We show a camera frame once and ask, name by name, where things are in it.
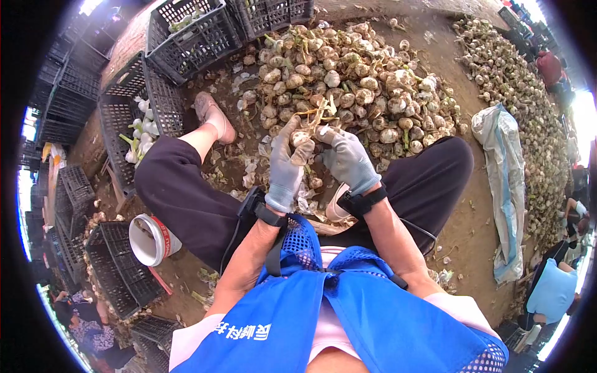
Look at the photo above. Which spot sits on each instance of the few trimmed garlic bulbs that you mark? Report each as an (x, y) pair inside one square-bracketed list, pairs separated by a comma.
[(186, 21)]

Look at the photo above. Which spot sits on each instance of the stack of black plastic crates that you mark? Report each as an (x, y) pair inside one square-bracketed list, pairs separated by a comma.
[(65, 98)]

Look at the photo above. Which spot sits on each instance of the long heap of garlic bulbs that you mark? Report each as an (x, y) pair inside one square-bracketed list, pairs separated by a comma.
[(527, 107)]

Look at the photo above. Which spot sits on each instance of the loose garlic bulb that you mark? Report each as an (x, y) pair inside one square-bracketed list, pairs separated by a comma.
[(316, 182)]

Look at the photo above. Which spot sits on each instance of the pile of untrimmed garlic bulbs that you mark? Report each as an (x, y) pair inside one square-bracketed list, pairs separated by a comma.
[(354, 79)]

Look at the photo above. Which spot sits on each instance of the person's right thumb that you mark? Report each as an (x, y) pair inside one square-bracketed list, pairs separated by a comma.
[(329, 133)]

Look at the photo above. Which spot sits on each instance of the person's right fingers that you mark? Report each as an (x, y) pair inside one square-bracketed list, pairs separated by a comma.
[(325, 154)]

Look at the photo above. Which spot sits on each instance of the person's left hand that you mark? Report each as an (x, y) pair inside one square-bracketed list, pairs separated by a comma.
[(283, 172)]

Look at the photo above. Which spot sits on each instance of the person's right hand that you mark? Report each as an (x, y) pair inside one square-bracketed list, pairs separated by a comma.
[(350, 161)]

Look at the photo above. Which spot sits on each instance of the person's left fingers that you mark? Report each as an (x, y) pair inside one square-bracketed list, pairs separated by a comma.
[(285, 128)]

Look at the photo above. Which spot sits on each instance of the person's legs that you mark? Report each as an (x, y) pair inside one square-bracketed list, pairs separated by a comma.
[(186, 196)]

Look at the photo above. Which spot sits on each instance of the heap of white trimmed garlic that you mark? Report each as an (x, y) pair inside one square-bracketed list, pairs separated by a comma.
[(142, 135)]

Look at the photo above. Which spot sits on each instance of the black wrist band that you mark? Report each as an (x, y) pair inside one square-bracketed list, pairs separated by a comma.
[(361, 203), (266, 213)]

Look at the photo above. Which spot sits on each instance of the white plastic bucket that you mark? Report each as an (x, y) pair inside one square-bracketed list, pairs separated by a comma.
[(149, 242)]

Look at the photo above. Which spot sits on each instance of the white and blue woven sack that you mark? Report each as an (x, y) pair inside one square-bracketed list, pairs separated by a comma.
[(506, 177)]

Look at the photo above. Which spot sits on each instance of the person's left thumb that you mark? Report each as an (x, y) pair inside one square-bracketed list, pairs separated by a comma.
[(305, 151)]

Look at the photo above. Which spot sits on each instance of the garlic bulb with dry stalk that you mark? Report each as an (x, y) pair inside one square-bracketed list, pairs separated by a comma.
[(299, 138)]

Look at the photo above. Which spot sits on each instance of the black plastic crate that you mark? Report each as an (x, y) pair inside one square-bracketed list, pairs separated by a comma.
[(116, 121), (74, 196), (196, 42), (154, 340), (270, 14), (116, 270)]

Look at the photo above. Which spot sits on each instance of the person's body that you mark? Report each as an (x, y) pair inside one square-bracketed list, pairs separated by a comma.
[(289, 321)]

